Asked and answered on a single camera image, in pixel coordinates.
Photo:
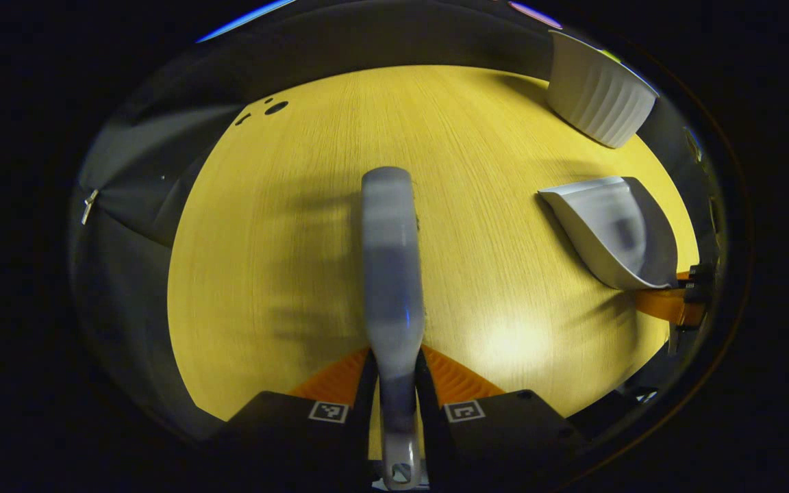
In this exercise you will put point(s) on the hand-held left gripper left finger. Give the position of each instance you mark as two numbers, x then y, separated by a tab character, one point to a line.
278	428

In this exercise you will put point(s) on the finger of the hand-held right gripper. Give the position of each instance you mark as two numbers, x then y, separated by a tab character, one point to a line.
665	305

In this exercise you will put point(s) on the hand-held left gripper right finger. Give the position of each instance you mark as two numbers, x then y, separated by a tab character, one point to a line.
511	428

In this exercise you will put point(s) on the grey dustpan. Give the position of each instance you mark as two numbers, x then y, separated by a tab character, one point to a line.
614	226

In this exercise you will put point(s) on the small grey broom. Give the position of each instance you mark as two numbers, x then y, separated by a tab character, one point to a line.
392	274

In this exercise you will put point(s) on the grey ribbed garbage bin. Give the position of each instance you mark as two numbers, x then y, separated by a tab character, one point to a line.
600	89

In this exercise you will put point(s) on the white metal clip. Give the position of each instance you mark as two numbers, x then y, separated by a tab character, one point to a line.
90	207

